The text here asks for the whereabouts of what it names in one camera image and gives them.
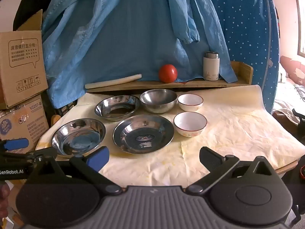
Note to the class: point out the printed white cardboard box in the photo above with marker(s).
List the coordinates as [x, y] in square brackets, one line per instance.
[26, 126]

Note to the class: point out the window frame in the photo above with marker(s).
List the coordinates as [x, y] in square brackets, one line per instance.
[300, 16]

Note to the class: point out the blue polka dot cloth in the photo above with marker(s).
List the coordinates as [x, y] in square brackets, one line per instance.
[247, 28]

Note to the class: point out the patterned bedding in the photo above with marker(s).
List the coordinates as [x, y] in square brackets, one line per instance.
[288, 95]

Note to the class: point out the small wooden object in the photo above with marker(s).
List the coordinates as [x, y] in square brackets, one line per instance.
[56, 119]

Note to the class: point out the shallow steel plate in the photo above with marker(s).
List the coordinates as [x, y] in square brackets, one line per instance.
[116, 107]
[78, 137]

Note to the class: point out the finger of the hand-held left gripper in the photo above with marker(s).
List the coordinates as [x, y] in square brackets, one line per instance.
[17, 144]
[44, 153]

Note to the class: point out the white rolling pin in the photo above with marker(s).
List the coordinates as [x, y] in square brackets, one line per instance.
[114, 81]

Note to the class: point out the wooden shelf board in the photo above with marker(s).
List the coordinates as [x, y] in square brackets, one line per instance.
[214, 84]

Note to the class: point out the steel plate with sticker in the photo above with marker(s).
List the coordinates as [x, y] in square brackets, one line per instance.
[143, 133]

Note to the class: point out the white insulated flask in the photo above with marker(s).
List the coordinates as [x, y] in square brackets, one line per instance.
[211, 65]

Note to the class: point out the brown cardboard box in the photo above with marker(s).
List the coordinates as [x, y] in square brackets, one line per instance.
[21, 64]

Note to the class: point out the red tomato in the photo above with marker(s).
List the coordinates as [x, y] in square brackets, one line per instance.
[168, 73]

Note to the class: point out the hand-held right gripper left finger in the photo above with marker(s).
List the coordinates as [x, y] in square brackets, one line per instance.
[99, 158]

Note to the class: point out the light blue hanging shirt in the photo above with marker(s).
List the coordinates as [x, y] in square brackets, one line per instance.
[131, 28]

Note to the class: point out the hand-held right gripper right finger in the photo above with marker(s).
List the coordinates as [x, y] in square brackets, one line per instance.
[209, 158]

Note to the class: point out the white red-rimmed ceramic bowl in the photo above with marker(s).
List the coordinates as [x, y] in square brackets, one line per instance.
[190, 102]
[190, 124]

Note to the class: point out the cream table cloth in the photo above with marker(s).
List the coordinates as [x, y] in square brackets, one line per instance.
[238, 136]

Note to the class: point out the black plastic crate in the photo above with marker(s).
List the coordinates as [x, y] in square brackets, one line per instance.
[65, 109]

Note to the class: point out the black object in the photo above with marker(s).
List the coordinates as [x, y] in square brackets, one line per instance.
[299, 117]

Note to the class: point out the deep steel bowl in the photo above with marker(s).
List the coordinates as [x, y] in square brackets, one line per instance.
[158, 100]

